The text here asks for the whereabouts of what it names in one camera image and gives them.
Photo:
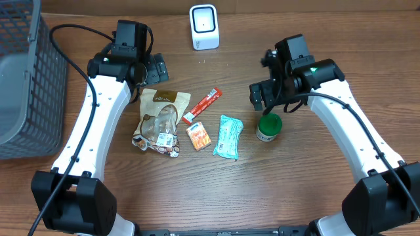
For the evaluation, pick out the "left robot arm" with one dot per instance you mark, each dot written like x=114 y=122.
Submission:
x=72 y=197

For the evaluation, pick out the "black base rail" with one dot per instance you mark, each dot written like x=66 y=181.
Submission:
x=223 y=232

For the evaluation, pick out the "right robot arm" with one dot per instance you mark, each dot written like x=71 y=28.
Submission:
x=386 y=191

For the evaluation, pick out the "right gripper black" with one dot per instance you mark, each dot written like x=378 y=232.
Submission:
x=260 y=93

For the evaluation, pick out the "orange snack packet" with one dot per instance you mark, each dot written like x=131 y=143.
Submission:
x=198 y=136

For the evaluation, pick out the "brown Pantree snack pouch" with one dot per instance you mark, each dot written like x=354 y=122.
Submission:
x=160 y=113

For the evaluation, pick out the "green lid jar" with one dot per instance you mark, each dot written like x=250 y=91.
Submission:
x=269 y=126

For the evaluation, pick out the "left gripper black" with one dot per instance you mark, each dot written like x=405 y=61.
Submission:
x=157 y=70

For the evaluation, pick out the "red snack bar wrapper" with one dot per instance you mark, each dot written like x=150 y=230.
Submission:
x=202 y=105

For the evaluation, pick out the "light green packet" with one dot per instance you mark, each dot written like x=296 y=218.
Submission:
x=229 y=135

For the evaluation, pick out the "white barcode scanner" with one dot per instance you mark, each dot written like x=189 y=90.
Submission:
x=204 y=27

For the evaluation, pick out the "grey plastic mesh basket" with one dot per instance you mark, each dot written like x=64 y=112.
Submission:
x=34 y=78

